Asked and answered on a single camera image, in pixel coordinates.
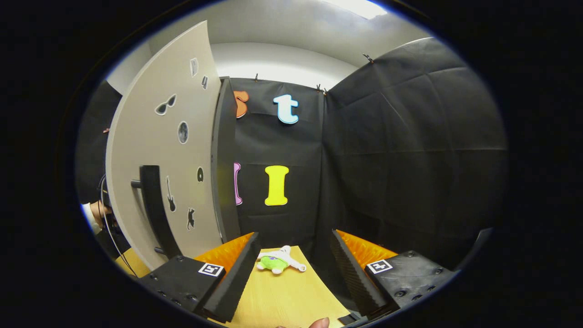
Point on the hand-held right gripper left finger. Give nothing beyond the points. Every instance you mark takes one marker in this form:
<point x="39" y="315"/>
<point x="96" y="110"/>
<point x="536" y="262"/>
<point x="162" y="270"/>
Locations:
<point x="237" y="273"/>

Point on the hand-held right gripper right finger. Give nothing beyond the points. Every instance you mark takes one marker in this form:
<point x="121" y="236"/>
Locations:
<point x="353" y="278"/>

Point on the dark grey cabinet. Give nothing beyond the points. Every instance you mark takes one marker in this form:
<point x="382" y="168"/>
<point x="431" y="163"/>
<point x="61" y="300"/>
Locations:
<point x="225" y="159"/>

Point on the beige cabinet door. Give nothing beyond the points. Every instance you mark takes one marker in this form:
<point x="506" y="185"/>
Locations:
<point x="150" y="136"/>

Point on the green and white plush toy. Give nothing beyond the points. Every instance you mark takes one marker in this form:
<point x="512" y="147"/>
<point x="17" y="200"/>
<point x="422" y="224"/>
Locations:
<point x="275" y="263"/>

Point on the black backdrop cloth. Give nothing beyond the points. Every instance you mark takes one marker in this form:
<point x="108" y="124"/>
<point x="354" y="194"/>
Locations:
<point x="410" y="159"/>

